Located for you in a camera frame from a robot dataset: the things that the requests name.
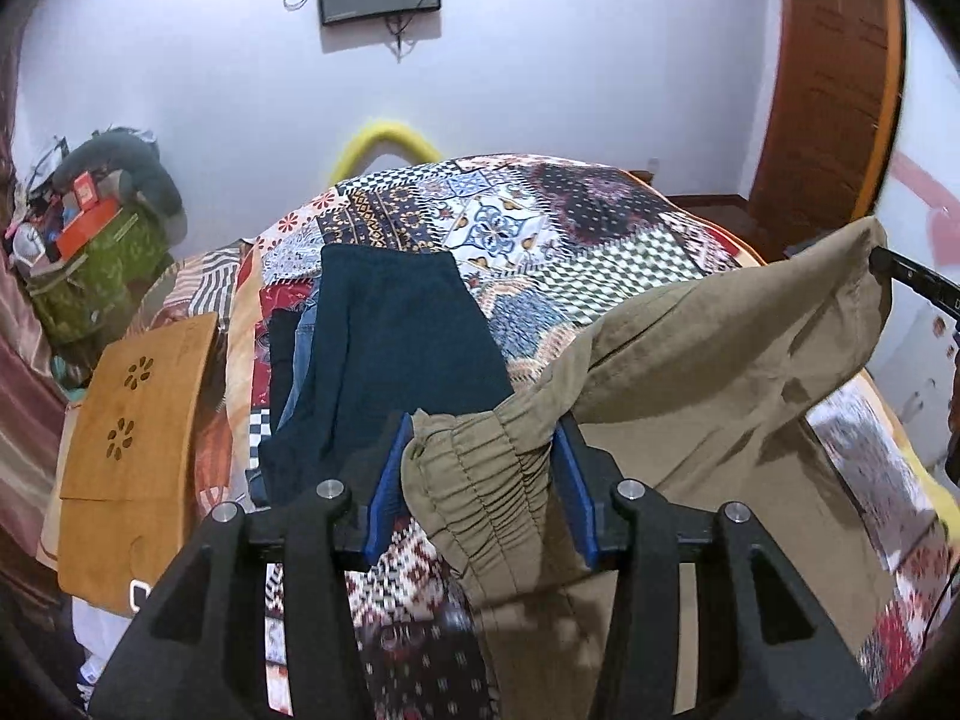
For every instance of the patchwork patterned bedspread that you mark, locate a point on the patchwork patterned bedspread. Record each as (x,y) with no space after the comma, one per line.
(546,248)

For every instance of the brown wooden door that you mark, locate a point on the brown wooden door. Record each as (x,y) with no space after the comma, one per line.
(833,117)

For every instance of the grey plush pillow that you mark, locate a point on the grey plush pillow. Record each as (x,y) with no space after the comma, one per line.
(132,166)

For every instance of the khaki pants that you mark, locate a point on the khaki pants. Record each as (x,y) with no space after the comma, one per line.
(699,389)

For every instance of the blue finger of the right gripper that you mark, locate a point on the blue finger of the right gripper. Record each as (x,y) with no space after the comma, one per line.
(937,290)

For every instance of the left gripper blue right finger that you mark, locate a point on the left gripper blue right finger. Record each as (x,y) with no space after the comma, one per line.
(619,525)

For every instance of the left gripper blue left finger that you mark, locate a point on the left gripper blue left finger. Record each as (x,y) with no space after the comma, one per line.
(344,524)

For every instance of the striped red beige curtain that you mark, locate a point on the striped red beige curtain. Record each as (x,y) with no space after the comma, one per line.
(33,413)

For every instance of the orange box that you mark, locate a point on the orange box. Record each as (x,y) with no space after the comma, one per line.
(85,227)

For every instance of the white cloth with tag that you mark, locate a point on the white cloth with tag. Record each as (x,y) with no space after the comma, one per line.
(99,632)

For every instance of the dark navy folded garment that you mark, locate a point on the dark navy folded garment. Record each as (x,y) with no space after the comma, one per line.
(395,333)

